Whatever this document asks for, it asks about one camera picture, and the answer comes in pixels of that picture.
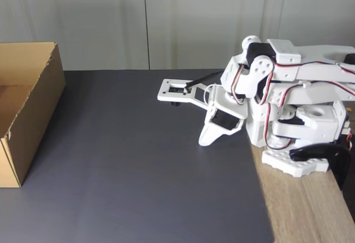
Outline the brown cardboard box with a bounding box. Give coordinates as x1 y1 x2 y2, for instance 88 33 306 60
0 42 67 188

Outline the dark grey table mat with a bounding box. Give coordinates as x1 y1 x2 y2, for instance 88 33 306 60
0 69 276 243

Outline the black table clamp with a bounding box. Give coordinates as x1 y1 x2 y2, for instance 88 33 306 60
289 143 353 191

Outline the black camera cable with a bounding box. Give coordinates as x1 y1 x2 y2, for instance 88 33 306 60
184 70 224 92

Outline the white gripper camera mount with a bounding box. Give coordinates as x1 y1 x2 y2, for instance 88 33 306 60
157 78 215 110

